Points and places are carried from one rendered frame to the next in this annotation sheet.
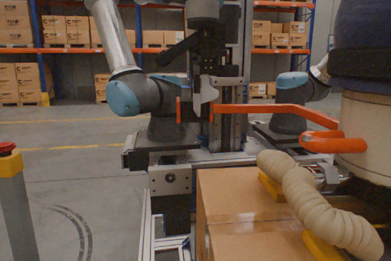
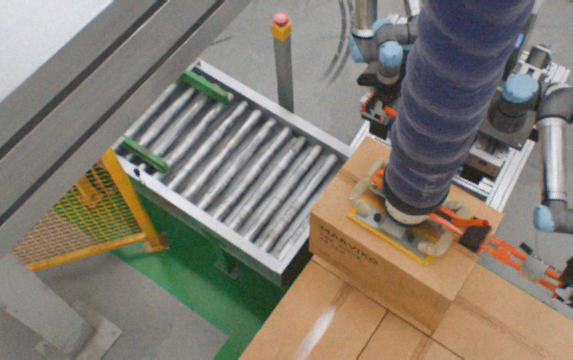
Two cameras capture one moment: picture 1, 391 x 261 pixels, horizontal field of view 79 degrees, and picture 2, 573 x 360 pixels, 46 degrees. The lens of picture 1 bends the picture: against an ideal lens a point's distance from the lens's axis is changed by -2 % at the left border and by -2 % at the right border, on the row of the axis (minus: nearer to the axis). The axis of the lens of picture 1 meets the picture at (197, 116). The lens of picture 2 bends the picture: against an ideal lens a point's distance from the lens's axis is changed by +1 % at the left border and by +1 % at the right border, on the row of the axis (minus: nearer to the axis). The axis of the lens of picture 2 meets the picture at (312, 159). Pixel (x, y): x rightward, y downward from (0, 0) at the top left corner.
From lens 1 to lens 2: 221 cm
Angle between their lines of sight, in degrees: 55
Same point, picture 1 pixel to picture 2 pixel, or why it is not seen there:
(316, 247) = not seen: hidden behind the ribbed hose
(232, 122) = not seen: hidden behind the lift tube
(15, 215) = (281, 60)
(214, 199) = (352, 161)
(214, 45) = (389, 91)
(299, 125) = (504, 126)
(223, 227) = (342, 176)
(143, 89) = (371, 52)
